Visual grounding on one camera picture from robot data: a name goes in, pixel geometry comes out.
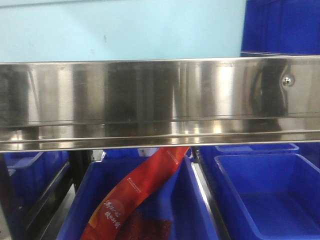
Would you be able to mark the light cyan plastic bin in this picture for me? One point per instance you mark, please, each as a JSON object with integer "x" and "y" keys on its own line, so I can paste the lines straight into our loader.
{"x": 86, "y": 30}

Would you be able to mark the blue bin with red package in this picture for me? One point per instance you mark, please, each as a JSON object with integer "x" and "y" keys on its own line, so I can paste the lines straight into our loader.
{"x": 176, "y": 211}

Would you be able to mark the red snack package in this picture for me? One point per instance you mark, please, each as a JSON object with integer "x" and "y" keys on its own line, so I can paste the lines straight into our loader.
{"x": 119, "y": 204}

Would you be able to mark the empty blue bin lower right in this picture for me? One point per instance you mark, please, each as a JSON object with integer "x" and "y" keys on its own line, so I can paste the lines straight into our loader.
{"x": 268, "y": 196}

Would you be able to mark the blue bin lower far left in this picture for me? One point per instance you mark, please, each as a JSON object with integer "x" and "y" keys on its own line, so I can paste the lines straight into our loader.
{"x": 32, "y": 172}

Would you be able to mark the dark blue bin lower right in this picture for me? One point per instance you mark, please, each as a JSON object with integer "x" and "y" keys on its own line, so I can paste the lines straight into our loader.
{"x": 288, "y": 27}

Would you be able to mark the steel shelf front rail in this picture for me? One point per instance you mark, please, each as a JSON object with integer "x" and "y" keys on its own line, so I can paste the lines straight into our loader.
{"x": 82, "y": 105}

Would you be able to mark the steel rail screw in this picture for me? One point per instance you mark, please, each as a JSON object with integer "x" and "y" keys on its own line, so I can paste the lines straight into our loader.
{"x": 288, "y": 80}

